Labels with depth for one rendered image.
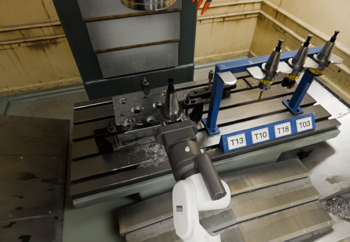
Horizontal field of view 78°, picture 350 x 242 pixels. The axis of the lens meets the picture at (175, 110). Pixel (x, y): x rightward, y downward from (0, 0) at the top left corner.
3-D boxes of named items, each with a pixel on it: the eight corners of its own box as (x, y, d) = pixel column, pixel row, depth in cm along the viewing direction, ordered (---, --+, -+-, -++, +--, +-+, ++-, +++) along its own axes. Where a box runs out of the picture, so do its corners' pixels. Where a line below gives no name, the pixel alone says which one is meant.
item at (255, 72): (268, 78, 74) (269, 76, 74) (254, 81, 73) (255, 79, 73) (257, 67, 79) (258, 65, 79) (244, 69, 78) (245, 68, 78)
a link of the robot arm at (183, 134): (197, 112, 60) (214, 146, 52) (195, 134, 67) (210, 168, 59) (152, 122, 57) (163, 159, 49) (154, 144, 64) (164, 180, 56)
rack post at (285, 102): (303, 112, 106) (335, 60, 84) (294, 115, 105) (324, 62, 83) (290, 99, 112) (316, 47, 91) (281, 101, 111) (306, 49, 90)
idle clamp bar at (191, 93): (234, 95, 115) (236, 85, 111) (190, 107, 109) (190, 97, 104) (229, 89, 118) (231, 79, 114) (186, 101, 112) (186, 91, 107)
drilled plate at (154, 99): (186, 126, 94) (187, 119, 91) (119, 142, 89) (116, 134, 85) (172, 93, 110) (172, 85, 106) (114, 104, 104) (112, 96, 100)
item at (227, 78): (239, 84, 72) (239, 82, 72) (224, 86, 71) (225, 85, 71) (229, 72, 77) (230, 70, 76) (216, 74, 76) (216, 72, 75)
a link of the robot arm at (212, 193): (199, 174, 60) (216, 216, 52) (165, 174, 54) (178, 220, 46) (222, 148, 54) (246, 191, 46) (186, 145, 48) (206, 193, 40)
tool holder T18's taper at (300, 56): (300, 59, 80) (309, 41, 75) (307, 65, 77) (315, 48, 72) (289, 59, 80) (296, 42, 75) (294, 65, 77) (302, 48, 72)
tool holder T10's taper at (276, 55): (274, 63, 78) (281, 46, 73) (279, 70, 75) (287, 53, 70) (262, 63, 78) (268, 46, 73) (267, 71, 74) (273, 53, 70)
